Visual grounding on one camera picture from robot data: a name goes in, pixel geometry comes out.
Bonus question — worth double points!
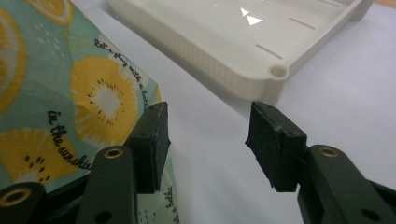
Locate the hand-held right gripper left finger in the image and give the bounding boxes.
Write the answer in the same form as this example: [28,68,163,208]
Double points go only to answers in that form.
[123,101,172,195]

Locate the white plastic tray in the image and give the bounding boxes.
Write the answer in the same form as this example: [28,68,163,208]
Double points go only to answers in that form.
[106,0,375,105]

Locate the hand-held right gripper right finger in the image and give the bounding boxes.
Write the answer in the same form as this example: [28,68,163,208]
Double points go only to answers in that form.
[245,101,309,193]

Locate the lemon print drawstring bag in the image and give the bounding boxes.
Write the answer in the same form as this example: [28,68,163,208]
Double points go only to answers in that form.
[0,0,182,224]

